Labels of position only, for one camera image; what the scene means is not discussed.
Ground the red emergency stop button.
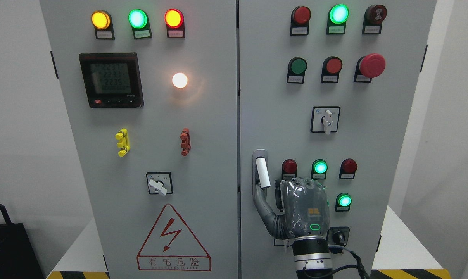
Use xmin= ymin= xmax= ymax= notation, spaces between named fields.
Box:
xmin=353 ymin=53 xmax=386 ymax=83

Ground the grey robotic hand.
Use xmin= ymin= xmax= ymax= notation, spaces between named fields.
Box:
xmin=253 ymin=177 xmax=331 ymax=240

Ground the white rotary switch upper right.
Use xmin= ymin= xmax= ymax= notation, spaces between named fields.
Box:
xmin=310 ymin=106 xmax=341 ymax=135

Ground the red terminal clip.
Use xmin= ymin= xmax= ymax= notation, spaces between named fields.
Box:
xmin=180 ymin=128 xmax=191 ymax=157

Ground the green indicator light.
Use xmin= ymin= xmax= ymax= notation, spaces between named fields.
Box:
xmin=128 ymin=9 xmax=152 ymax=39
xmin=311 ymin=159 xmax=328 ymax=180
xmin=326 ymin=4 xmax=349 ymax=35

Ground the dark red indicator middle left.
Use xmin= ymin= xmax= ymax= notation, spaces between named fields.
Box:
xmin=281 ymin=159 xmax=297 ymax=180

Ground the black rotary knob switch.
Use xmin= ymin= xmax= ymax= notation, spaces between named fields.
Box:
xmin=326 ymin=226 xmax=350 ymax=254

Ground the left door rotary switch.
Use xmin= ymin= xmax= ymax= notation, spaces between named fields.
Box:
xmin=146 ymin=172 xmax=174 ymax=196

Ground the white rotary switch lower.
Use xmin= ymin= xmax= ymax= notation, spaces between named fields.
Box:
xmin=273 ymin=238 xmax=294 ymax=254

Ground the green indicator light top left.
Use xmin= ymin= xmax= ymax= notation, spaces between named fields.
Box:
xmin=128 ymin=9 xmax=152 ymax=39

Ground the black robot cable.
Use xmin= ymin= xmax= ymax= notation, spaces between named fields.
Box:
xmin=328 ymin=244 xmax=371 ymax=279

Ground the dark red buzzer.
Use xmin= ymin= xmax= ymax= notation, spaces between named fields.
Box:
xmin=362 ymin=5 xmax=387 ymax=35

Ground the dark red indicator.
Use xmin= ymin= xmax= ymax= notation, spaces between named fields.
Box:
xmin=281 ymin=159 xmax=297 ymax=180
xmin=339 ymin=158 xmax=358 ymax=179
xmin=290 ymin=6 xmax=311 ymax=36

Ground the dark red indicator top right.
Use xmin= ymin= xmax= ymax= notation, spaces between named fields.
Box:
xmin=290 ymin=6 xmax=311 ymax=36

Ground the white glowing indicator light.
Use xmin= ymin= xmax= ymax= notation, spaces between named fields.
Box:
xmin=172 ymin=72 xmax=189 ymax=89

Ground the red push button upper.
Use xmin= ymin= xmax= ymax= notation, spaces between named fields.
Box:
xmin=321 ymin=56 xmax=343 ymax=83

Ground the red electrical warning sticker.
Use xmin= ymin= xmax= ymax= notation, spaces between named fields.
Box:
xmin=136 ymin=204 xmax=211 ymax=272

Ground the black box with antenna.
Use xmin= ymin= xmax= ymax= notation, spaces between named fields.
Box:
xmin=0 ymin=204 xmax=44 ymax=279

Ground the grey electrical cabinet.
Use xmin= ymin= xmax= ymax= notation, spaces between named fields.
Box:
xmin=40 ymin=0 xmax=436 ymax=279

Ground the lit green button lower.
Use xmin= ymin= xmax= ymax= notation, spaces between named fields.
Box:
xmin=335 ymin=193 xmax=352 ymax=212

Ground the black digital power meter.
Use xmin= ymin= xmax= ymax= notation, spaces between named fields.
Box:
xmin=78 ymin=52 xmax=145 ymax=109

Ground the yellow indicator light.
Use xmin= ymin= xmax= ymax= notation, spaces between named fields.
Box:
xmin=91 ymin=10 xmax=115 ymax=40

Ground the silver door handle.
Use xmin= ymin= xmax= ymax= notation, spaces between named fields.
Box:
xmin=252 ymin=149 xmax=271 ymax=197

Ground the yellow terminal clip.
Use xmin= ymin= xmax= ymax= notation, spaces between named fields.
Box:
xmin=115 ymin=128 xmax=131 ymax=157

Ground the red-orange indicator light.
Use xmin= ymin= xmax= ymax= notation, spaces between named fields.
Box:
xmin=164 ymin=9 xmax=185 ymax=38

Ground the dark red indicator middle right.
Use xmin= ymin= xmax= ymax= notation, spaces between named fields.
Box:
xmin=339 ymin=158 xmax=358 ymax=179

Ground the green indicator light middle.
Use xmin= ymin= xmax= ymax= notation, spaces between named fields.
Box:
xmin=311 ymin=159 xmax=328 ymax=180

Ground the green push button upper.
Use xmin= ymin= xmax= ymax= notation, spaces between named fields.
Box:
xmin=286 ymin=57 xmax=307 ymax=84

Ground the green indicator light top right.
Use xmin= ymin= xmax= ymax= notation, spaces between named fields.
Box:
xmin=326 ymin=4 xmax=349 ymax=35

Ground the white rotary switch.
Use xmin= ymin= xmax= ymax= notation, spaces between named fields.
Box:
xmin=310 ymin=106 xmax=341 ymax=135
xmin=273 ymin=238 xmax=294 ymax=254

